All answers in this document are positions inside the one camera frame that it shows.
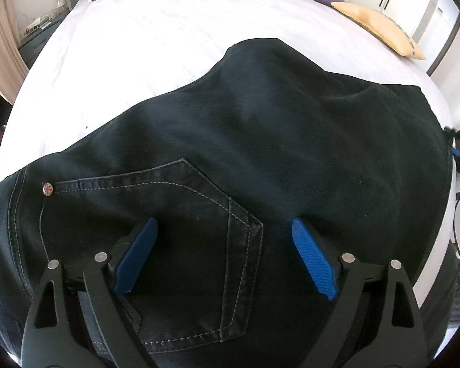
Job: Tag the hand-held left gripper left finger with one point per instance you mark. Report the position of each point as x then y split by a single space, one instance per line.
136 255

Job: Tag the black denim pants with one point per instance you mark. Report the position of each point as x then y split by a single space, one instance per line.
222 184

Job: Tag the beige curtain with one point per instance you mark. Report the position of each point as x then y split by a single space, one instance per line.
2 46

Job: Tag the white bed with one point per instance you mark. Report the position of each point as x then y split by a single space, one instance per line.
168 46

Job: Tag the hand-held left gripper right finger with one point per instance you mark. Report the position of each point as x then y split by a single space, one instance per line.
315 260

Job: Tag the yellow pillow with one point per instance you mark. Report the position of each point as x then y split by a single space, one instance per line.
381 27

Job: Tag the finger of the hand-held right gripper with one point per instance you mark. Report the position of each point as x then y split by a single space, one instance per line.
453 149

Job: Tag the white wardrobe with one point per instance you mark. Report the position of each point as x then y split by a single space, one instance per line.
418 4

